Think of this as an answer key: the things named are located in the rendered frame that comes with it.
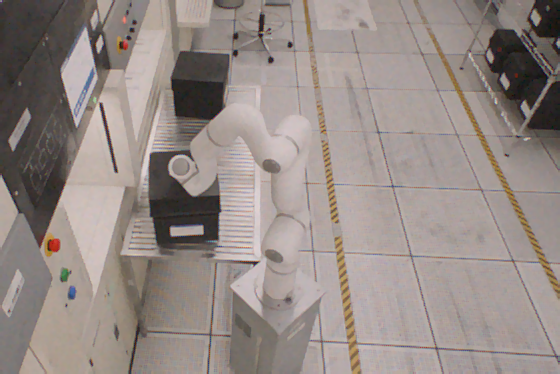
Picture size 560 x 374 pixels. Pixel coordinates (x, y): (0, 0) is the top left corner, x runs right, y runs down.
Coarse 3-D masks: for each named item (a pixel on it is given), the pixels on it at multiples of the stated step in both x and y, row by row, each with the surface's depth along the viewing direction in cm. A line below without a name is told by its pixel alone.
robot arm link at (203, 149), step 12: (204, 132) 147; (192, 144) 154; (204, 144) 148; (216, 144) 146; (192, 156) 155; (204, 156) 153; (204, 168) 156; (216, 168) 161; (192, 180) 165; (204, 180) 159; (192, 192) 166
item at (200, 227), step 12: (168, 216) 217; (180, 216) 217; (192, 216) 195; (204, 216) 196; (216, 216) 196; (156, 228) 199; (168, 228) 199; (180, 228) 200; (192, 228) 201; (204, 228) 201; (216, 228) 202; (156, 240) 205; (168, 240) 205; (180, 240) 206; (192, 240) 207; (204, 240) 207; (216, 240) 208
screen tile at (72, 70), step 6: (72, 60) 144; (72, 66) 144; (66, 72) 140; (72, 72) 144; (78, 72) 150; (66, 78) 140; (72, 78) 145; (78, 78) 150; (66, 84) 140; (78, 84) 150; (72, 90) 145; (78, 90) 150; (72, 96) 145; (72, 102) 145
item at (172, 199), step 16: (160, 160) 200; (192, 160) 200; (160, 176) 194; (160, 192) 188; (176, 192) 188; (208, 192) 187; (160, 208) 189; (176, 208) 190; (192, 208) 191; (208, 208) 191
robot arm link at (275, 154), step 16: (224, 112) 138; (240, 112) 135; (256, 112) 135; (208, 128) 145; (224, 128) 140; (240, 128) 136; (256, 128) 133; (224, 144) 146; (256, 144) 133; (272, 144) 129; (288, 144) 131; (256, 160) 134; (272, 160) 129; (288, 160) 130
